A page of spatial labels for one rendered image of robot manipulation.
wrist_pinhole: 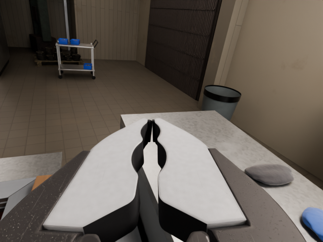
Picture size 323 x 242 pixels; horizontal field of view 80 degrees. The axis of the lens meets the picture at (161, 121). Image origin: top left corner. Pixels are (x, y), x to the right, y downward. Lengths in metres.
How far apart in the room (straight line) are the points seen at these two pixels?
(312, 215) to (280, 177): 0.15
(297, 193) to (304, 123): 2.36
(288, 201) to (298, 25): 2.73
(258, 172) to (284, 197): 0.11
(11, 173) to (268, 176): 1.16
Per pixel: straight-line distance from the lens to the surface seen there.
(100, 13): 7.44
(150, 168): 0.71
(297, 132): 3.22
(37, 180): 0.90
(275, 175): 0.83
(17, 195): 0.95
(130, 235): 0.76
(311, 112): 3.12
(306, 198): 0.86
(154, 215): 0.67
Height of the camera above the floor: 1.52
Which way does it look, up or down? 27 degrees down
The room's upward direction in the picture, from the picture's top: 8 degrees clockwise
